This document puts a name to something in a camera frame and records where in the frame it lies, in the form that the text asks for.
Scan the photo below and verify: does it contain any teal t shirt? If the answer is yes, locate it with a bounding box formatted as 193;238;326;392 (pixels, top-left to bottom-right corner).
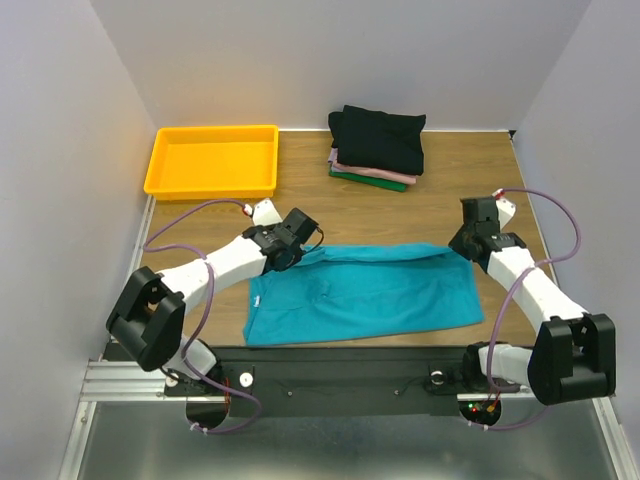
243;243;484;346

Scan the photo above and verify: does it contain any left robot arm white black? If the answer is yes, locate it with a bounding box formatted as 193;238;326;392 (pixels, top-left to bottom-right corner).
106;201;321;399

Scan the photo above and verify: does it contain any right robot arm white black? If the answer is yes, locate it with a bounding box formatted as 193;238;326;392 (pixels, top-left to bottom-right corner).
449;194;616;405

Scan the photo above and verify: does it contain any folded lavender t shirt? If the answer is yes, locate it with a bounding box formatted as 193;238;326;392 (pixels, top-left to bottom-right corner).
327;148;338;164

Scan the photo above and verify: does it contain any folded green t shirt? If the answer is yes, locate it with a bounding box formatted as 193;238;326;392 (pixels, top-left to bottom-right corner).
328;170;408;192

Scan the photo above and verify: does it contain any folded pink t shirt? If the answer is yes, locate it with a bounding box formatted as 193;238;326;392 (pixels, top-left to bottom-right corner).
331;162;417;185

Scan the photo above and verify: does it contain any yellow plastic tray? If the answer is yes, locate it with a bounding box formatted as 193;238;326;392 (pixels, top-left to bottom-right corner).
143;125;279;201

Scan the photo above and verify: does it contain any folded black t shirt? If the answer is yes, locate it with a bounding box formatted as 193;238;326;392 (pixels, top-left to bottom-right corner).
327;105;427;176

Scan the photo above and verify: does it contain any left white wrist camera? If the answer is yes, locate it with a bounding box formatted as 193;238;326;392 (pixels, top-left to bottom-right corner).
242;198;282;226

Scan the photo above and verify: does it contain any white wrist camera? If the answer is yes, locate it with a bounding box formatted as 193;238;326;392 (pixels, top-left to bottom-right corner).
492;189;517;231
242;198;282;226

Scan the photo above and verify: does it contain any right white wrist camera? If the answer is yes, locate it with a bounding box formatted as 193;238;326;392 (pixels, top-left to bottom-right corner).
492;189;517;231

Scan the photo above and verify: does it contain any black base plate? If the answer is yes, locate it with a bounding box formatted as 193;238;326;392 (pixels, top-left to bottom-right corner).
102;344;584;419

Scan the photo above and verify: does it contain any aluminium frame rail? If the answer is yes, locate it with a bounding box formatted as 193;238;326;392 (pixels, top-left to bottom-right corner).
57;194;174;480

